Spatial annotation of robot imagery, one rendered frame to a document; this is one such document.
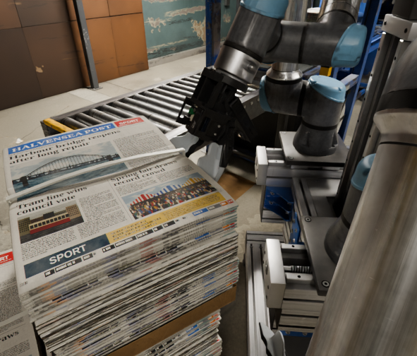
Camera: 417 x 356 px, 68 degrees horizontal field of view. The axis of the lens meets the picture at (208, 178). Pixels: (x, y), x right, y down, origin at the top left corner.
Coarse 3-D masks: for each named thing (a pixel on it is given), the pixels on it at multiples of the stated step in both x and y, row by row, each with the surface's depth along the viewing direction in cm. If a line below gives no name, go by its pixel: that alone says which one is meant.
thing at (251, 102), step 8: (248, 96) 157; (256, 96) 158; (248, 104) 155; (256, 104) 161; (248, 112) 158; (256, 112) 164; (176, 128) 126; (184, 128) 126; (168, 136) 120; (208, 144) 140
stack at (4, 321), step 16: (0, 256) 66; (0, 272) 63; (0, 288) 60; (16, 288) 60; (0, 304) 57; (16, 304) 57; (0, 320) 54; (16, 320) 54; (208, 320) 56; (0, 336) 52; (16, 336) 52; (32, 336) 52; (176, 336) 53; (192, 336) 56; (208, 336) 59; (0, 352) 50; (16, 352) 50; (32, 352) 50; (48, 352) 50; (144, 352) 50; (160, 352) 52; (176, 352) 56; (192, 352) 59; (208, 352) 62
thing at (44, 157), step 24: (120, 120) 68; (144, 120) 68; (24, 144) 59; (48, 144) 59; (72, 144) 59; (96, 144) 59; (120, 144) 59; (144, 144) 59; (168, 144) 59; (24, 168) 52; (48, 168) 52; (72, 168) 52
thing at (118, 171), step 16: (144, 160) 55; (160, 160) 55; (176, 160) 54; (80, 176) 50; (96, 176) 50; (112, 176) 50; (16, 192) 47; (32, 192) 47; (48, 192) 46; (64, 192) 46
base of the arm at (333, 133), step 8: (304, 128) 104; (312, 128) 101; (320, 128) 100; (328, 128) 100; (336, 128) 102; (296, 136) 107; (304, 136) 104; (312, 136) 102; (320, 136) 101; (328, 136) 101; (336, 136) 103; (296, 144) 107; (304, 144) 106; (312, 144) 103; (320, 144) 102; (328, 144) 102; (336, 144) 105; (304, 152) 105; (312, 152) 103; (320, 152) 103; (328, 152) 103
